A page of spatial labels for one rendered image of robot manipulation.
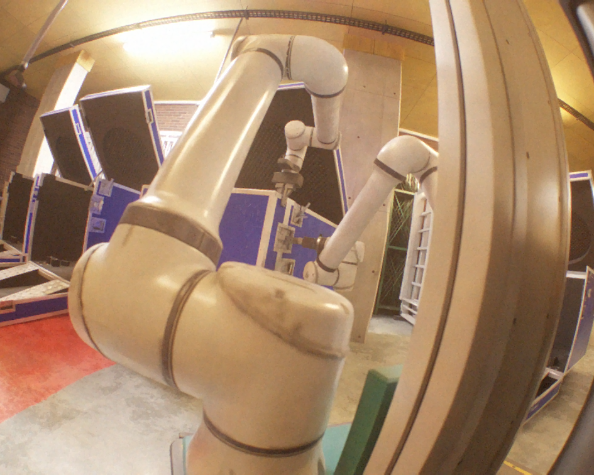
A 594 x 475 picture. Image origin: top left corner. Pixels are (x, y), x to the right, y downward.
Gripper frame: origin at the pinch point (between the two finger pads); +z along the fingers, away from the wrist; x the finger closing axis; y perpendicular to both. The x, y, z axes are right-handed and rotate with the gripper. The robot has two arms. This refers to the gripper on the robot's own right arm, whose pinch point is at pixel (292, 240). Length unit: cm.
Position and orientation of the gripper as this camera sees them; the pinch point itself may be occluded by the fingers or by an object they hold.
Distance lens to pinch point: 127.6
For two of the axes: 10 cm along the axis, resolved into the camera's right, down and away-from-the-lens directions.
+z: -8.9, -1.5, 4.3
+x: -4.2, -1.2, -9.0
